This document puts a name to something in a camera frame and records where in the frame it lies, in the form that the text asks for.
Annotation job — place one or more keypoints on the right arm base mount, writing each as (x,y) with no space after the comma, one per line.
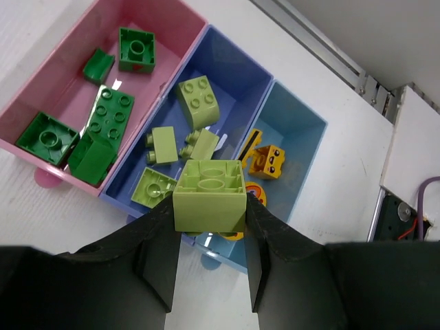
(397,221)

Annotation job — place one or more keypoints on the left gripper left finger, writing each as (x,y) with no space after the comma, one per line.
(125,280)

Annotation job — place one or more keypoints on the pale lime lego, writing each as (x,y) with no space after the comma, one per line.
(210,196)
(152,188)

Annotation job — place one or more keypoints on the orange flower print lego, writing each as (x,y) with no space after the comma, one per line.
(259,193)

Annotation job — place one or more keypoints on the green square lego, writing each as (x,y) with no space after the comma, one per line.
(136,51)

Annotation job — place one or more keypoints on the lime lego brick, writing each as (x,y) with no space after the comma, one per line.
(198,102)
(161,145)
(200,145)

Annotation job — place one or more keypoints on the yellow curved lego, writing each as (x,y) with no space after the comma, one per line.
(253,140)

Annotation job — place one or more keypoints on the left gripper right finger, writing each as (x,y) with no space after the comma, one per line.
(297,283)

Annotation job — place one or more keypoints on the orange lego brick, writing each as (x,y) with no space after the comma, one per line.
(267,162)

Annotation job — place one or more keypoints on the green printed lego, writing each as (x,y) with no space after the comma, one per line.
(110,114)

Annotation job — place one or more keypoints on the aluminium rail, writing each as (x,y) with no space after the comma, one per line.
(286,16)

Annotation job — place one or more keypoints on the light blue container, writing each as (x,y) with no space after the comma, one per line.
(291,126)

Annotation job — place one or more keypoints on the small dark green lego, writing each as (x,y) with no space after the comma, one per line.
(98,67)

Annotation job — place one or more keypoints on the pink container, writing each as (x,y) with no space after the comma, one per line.
(79,113)

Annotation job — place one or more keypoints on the purple-blue container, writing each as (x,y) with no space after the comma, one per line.
(219,88)

